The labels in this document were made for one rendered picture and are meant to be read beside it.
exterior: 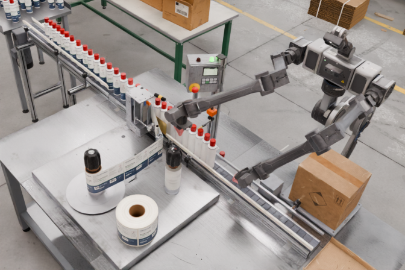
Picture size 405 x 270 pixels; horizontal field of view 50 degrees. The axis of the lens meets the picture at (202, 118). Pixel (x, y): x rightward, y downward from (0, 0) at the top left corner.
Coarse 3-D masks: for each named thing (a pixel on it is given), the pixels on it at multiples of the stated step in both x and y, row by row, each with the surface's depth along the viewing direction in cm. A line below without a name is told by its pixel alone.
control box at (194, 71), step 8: (192, 56) 233; (200, 56) 233; (208, 56) 234; (192, 64) 227; (200, 64) 228; (208, 64) 229; (216, 64) 230; (192, 72) 230; (200, 72) 231; (192, 80) 233; (200, 80) 234; (200, 88) 238; (208, 88) 239; (216, 88) 240
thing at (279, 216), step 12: (120, 96) 297; (204, 168) 253; (216, 168) 254; (228, 180) 248; (252, 192) 242; (252, 204) 236; (264, 204) 236; (276, 216) 231; (300, 228) 226; (312, 240) 221
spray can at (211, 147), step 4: (212, 140) 241; (208, 144) 245; (212, 144) 242; (208, 148) 244; (212, 148) 243; (208, 152) 246; (212, 152) 245; (208, 156) 247; (212, 156) 246; (208, 160) 249; (212, 160) 249; (208, 164) 251; (212, 164) 251
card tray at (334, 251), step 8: (336, 240) 224; (328, 248) 224; (336, 248) 224; (344, 248) 222; (320, 256) 220; (328, 256) 220; (336, 256) 221; (344, 256) 221; (352, 256) 221; (312, 264) 216; (320, 264) 217; (328, 264) 217; (336, 264) 217; (344, 264) 218; (352, 264) 218; (360, 264) 219; (368, 264) 215
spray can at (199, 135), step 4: (200, 128) 248; (200, 132) 246; (196, 136) 249; (200, 136) 249; (196, 140) 250; (200, 140) 249; (196, 144) 252; (200, 144) 251; (196, 148) 254; (200, 148) 253; (196, 152) 256; (200, 152) 256; (196, 156) 258; (200, 156) 258
